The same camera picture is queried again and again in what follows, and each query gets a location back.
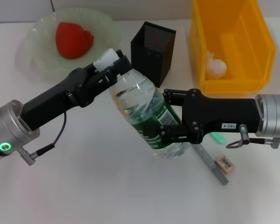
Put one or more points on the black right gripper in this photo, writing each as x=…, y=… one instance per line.
x=212, y=114

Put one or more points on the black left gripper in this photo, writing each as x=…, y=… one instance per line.
x=60, y=98

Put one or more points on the clear green-label water bottle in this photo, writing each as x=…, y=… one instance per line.
x=140, y=93

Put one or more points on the mint green pen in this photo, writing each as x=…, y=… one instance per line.
x=218, y=138

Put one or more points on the red-orange fruit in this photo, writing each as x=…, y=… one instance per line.
x=72, y=39

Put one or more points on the white paper ball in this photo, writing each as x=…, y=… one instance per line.
x=215, y=67

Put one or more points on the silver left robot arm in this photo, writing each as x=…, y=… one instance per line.
x=7, y=130

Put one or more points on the black mesh pen holder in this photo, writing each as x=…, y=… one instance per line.
x=149, y=65

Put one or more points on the grey pen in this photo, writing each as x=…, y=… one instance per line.
x=212, y=166

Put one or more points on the beige eraser with barcode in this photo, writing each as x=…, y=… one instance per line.
x=225, y=164

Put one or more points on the pale green glass fruit plate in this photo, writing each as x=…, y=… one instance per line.
x=42, y=46

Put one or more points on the yellow plastic storage bin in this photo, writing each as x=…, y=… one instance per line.
x=247, y=46

